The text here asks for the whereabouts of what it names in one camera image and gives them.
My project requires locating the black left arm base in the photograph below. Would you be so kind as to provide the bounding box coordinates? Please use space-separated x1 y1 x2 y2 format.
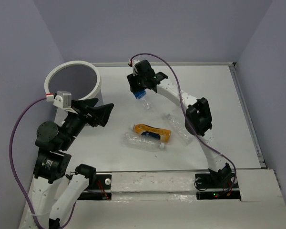
78 173 112 201

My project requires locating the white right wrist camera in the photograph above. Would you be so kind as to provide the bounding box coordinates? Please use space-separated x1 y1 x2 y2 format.
128 59 140 76

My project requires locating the blue label clear bottle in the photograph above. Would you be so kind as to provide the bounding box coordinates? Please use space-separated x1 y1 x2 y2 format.
134 90 153 110

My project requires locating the white plastic waste bin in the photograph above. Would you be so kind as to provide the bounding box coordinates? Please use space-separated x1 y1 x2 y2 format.
44 61 103 112

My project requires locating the clear crushed bottle front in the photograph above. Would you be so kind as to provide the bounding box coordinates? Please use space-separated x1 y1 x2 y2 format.
123 132 165 151

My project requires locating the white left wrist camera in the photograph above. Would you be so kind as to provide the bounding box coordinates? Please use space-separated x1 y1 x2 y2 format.
46 91 72 109

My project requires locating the orange label juice bottle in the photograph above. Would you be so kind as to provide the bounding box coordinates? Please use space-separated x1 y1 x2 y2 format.
130 124 172 143

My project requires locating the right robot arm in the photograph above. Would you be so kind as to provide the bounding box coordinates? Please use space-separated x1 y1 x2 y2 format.
127 60 232 187

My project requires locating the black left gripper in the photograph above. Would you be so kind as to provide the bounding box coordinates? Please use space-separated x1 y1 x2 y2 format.
60 96 115 149

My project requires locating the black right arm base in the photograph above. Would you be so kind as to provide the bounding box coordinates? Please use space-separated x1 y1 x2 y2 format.
194 173 241 200

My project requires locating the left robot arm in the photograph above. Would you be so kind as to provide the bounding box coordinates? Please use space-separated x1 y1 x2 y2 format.
21 98 114 229

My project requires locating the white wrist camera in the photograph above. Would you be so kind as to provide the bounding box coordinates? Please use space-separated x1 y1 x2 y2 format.
46 91 72 109
128 59 140 76

